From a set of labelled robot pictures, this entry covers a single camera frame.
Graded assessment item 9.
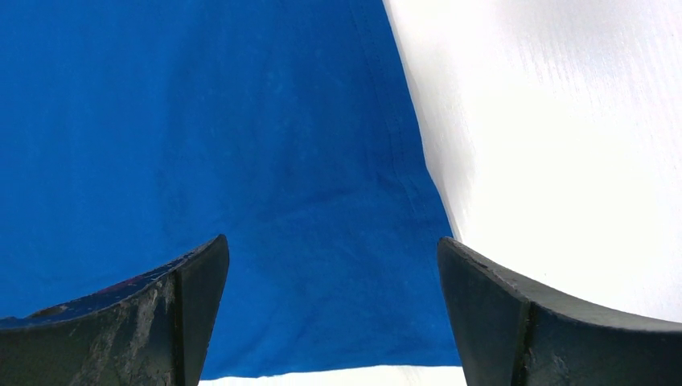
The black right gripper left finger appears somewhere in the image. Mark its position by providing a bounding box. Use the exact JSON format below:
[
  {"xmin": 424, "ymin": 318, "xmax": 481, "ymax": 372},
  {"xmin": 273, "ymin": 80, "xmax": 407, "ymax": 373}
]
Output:
[{"xmin": 1, "ymin": 235, "xmax": 229, "ymax": 385}]

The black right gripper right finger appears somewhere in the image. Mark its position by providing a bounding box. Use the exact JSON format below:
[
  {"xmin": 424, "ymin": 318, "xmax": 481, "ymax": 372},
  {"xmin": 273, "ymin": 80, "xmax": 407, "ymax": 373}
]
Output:
[{"xmin": 438, "ymin": 237, "xmax": 681, "ymax": 385}]

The blue printed t shirt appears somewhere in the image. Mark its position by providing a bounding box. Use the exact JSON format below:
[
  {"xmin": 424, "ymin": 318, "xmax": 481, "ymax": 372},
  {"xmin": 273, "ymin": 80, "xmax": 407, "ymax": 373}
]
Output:
[{"xmin": 1, "ymin": 1, "xmax": 458, "ymax": 380}]

